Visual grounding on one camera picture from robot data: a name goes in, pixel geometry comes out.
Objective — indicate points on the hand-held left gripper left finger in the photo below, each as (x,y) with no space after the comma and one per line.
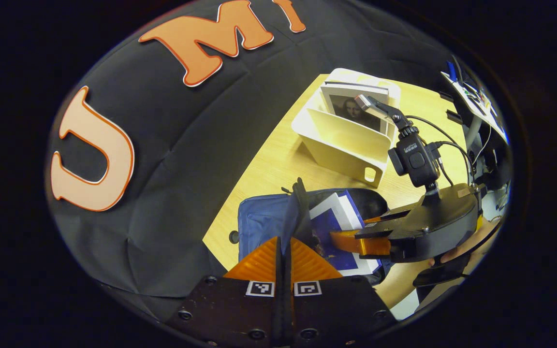
(273,319)

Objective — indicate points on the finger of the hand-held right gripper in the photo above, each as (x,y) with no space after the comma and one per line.
(356,243)
(389,217)

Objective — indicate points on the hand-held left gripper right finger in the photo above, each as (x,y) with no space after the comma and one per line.
(294,319)

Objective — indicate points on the dark blue cover book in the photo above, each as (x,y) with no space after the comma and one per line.
(329,220)

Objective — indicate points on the white bookshelf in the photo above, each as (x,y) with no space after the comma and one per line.
(341,145)

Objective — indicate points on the blue schoolbag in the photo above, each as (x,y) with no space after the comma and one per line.
(264,217)

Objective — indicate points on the portrait cover book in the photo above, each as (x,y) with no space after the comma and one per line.
(348,108)

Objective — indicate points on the black equipment stand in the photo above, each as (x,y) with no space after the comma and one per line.
(493,164)

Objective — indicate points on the white board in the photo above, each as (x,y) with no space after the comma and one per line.
(472,94)

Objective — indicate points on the black backdrop cloth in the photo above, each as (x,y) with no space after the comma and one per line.
(162,169)

